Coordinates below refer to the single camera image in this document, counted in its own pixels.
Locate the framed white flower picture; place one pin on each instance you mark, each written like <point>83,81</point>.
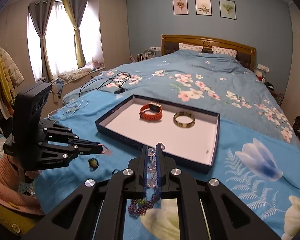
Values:
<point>203,6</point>

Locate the framed green plant picture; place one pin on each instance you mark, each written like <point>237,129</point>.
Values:
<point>227,8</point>

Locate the beige down jacket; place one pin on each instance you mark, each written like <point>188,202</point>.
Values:
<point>11,67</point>

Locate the white patterned pillow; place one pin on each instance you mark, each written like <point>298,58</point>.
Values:
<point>225,51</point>
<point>190,47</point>

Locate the olive curtain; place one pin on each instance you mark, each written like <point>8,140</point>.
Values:
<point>76,22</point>

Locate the green gem pendant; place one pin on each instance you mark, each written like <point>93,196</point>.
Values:
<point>140,201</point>

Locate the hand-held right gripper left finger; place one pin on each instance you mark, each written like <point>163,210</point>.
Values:
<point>145,162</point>

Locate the gold bangle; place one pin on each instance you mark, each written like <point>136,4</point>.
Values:
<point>176,122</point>

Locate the framed pink flower picture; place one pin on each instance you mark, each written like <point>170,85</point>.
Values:
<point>180,6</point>

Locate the person's left hand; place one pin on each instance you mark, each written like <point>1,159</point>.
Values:
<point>31,175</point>

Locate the wooden headboard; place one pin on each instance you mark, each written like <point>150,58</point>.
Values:
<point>207,40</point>

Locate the dark blue shallow box tray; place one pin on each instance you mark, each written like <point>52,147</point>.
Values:
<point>185,142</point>

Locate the blue floral duvet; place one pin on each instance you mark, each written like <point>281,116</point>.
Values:
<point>202,75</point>

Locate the blue blanket large white flowers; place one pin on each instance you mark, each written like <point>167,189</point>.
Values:
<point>240,180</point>

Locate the bedside clutter of bottles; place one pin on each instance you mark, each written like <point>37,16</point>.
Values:
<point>146,55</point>

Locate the white wall socket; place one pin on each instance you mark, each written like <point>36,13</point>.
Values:
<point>263,67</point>
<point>154,48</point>

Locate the pile of light cloth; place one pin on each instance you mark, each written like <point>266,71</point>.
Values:
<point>72,74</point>

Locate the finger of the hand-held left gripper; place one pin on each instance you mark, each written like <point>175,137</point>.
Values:
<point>90,150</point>
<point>85,142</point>

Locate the person's left forearm pink sleeve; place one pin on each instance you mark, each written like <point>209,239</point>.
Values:
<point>7,182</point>

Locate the person's yellow clothing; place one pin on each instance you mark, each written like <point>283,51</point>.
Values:
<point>5,220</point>

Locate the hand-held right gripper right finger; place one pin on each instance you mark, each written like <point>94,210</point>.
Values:
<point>159,162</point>

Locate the grey curtain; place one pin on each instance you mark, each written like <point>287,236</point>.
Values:
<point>41,22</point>

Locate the orange smartwatch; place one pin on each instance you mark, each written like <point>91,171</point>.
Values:
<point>152,116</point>

